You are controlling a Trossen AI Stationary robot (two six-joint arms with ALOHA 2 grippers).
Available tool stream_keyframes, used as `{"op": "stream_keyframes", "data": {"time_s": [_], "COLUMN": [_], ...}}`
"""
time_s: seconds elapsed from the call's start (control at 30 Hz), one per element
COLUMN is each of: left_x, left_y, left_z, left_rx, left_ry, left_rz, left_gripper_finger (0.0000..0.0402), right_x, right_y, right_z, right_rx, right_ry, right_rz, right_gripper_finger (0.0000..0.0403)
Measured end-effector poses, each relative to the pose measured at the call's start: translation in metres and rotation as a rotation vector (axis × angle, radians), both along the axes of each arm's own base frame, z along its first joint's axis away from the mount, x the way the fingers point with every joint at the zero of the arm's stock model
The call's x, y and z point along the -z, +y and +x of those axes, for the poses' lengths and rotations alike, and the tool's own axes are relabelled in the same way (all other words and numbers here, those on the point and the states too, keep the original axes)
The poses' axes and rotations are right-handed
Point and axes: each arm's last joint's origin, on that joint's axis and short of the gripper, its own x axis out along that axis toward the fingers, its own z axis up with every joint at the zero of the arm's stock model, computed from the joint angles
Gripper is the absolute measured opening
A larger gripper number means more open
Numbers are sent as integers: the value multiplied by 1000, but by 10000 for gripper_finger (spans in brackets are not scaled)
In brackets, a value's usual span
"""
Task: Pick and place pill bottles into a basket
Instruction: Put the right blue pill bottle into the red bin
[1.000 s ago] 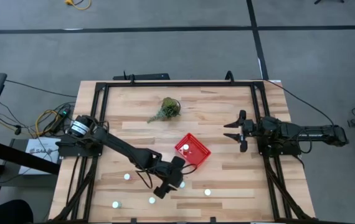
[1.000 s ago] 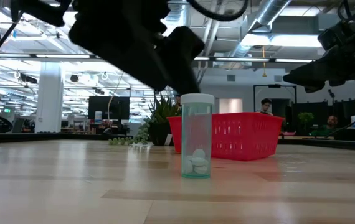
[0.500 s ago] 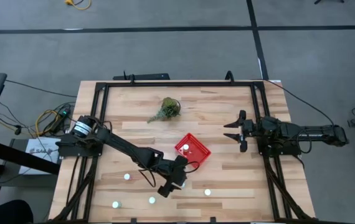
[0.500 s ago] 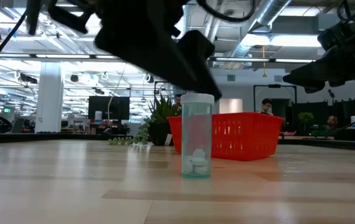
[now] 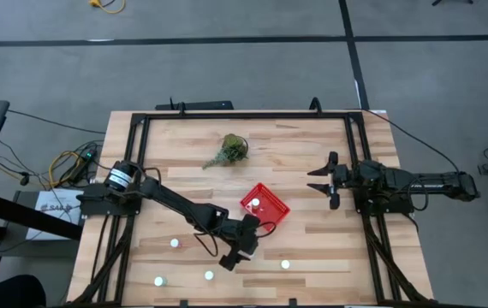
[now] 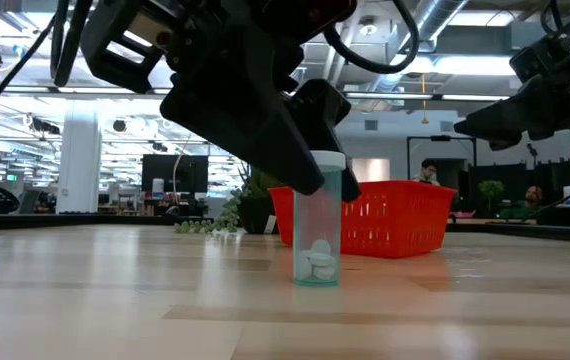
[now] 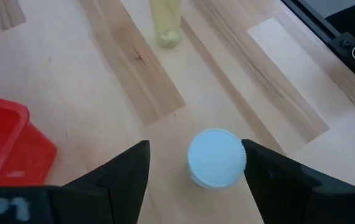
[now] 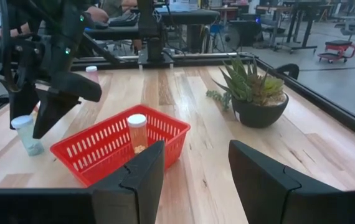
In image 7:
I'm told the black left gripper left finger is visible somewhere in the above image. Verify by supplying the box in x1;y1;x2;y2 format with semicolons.
50;139;151;224

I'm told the pill bottle with pale blue cap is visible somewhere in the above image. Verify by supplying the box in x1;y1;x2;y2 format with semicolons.
187;128;247;190

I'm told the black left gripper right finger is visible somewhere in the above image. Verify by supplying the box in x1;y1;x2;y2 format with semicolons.
241;138;355;224

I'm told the translucent yellow-green pill bottle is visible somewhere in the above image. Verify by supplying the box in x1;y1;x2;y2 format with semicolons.
149;0;182;49

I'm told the red plastic basket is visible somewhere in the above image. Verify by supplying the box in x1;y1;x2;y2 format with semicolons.
0;93;58;187

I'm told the black metal table frame rail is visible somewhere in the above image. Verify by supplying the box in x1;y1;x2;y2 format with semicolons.
282;0;355;96

